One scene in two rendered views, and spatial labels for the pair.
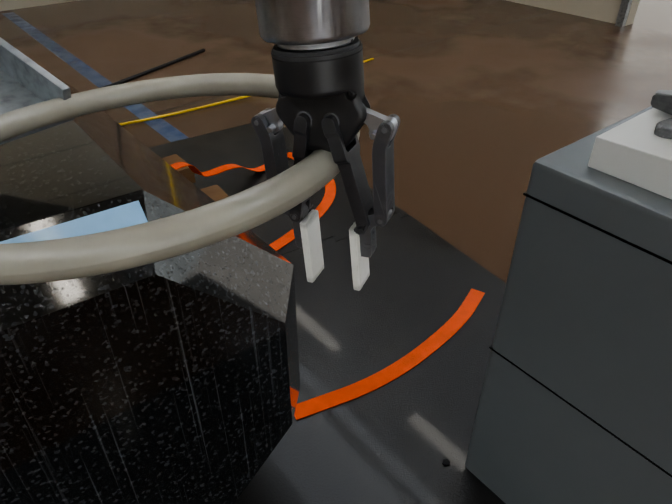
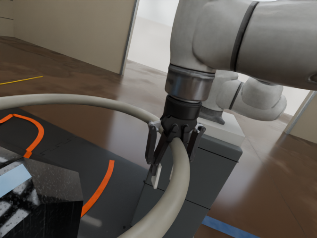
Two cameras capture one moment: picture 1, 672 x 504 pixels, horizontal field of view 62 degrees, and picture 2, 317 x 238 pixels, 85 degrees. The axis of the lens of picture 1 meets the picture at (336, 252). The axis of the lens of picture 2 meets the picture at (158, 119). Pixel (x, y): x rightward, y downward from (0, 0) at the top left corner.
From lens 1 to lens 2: 39 cm
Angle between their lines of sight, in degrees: 42
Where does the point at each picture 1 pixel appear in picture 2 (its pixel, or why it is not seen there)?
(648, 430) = (196, 195)
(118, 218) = (12, 177)
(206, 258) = (55, 183)
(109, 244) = (166, 220)
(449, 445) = (122, 219)
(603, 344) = not seen: hidden behind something
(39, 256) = not seen: outside the picture
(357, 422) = (86, 225)
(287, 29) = (196, 95)
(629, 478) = (189, 210)
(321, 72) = (197, 111)
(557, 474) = not seen: hidden behind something
